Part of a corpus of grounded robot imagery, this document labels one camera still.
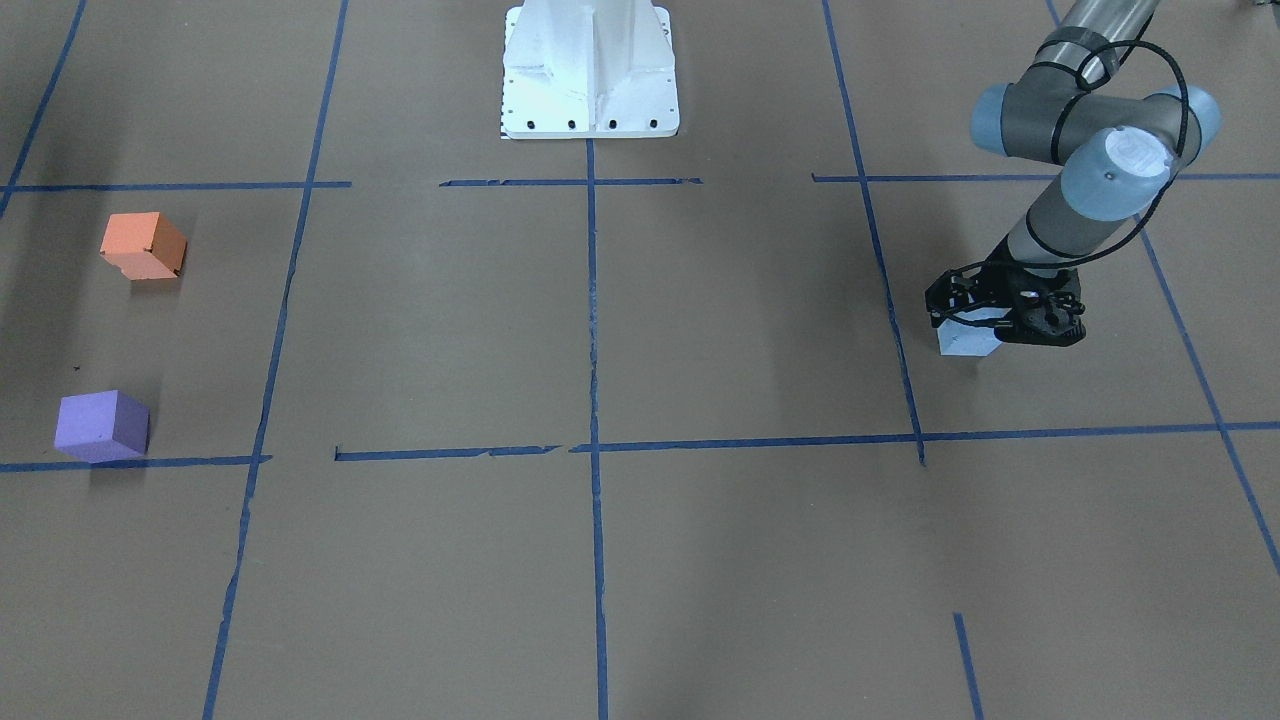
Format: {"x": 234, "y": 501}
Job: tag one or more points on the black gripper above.
{"x": 1000, "y": 285}

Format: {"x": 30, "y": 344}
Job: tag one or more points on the light blue foam block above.
{"x": 958, "y": 339}

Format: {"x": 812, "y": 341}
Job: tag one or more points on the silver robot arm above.
{"x": 1117, "y": 157}

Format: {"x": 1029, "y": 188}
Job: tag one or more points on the orange foam block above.
{"x": 144, "y": 246}

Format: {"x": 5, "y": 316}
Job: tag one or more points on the purple foam block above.
{"x": 102, "y": 427}

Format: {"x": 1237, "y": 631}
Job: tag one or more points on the white pedestal column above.
{"x": 588, "y": 69}

